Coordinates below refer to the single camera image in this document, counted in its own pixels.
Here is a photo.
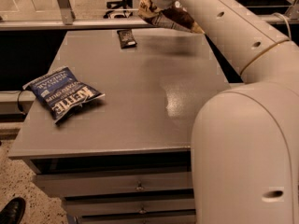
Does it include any brown Late July chip bag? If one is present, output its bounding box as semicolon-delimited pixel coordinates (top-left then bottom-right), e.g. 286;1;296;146
138;0;204;34

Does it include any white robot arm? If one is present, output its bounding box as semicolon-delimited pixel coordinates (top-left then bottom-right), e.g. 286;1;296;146
152;0;299;224

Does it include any dark rxbar chocolate bar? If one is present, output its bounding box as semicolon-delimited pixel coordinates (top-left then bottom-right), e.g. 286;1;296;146
117;29;136;49

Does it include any blue Kettle chip bag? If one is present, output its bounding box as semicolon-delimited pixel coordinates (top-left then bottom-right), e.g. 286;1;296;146
22;66;105;123

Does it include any grey drawer cabinet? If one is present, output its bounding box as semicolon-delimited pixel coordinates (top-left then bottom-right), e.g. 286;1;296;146
7;26;232;224

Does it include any black office chair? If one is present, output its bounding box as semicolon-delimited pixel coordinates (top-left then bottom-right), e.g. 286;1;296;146
101;0;134;20

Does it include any top grey drawer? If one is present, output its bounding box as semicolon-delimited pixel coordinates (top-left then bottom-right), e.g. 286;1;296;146
34;167;192;198

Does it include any grey drawer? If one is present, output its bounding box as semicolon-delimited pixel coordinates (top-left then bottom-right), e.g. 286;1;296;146
78;210;196;224
63;193;195;217
34;167;192;198

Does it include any bottom grey drawer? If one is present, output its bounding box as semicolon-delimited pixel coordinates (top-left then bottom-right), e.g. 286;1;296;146
78;210;196;224

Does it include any middle grey drawer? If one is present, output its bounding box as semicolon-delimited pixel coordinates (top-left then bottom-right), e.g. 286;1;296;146
63;193;195;217

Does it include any black leather shoe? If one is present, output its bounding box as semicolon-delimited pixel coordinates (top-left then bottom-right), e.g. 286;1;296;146
0;197;26;224

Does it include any metal railing frame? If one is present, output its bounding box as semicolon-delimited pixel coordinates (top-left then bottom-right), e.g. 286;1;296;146
0;0;299;33

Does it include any white cable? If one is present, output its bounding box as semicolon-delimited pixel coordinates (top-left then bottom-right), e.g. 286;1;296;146
272;12;293;41

